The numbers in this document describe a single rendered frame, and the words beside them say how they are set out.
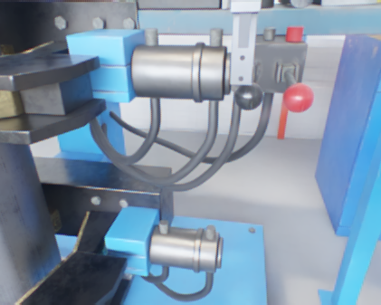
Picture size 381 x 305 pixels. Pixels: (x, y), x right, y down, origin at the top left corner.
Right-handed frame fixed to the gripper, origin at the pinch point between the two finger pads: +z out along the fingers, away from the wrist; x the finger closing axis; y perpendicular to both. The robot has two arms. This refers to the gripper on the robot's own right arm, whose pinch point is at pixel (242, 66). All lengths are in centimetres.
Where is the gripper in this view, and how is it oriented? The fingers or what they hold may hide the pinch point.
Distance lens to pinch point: 38.5
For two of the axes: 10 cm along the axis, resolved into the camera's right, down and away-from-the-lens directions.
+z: 0.1, 8.9, 4.6
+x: 1.8, -4.5, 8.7
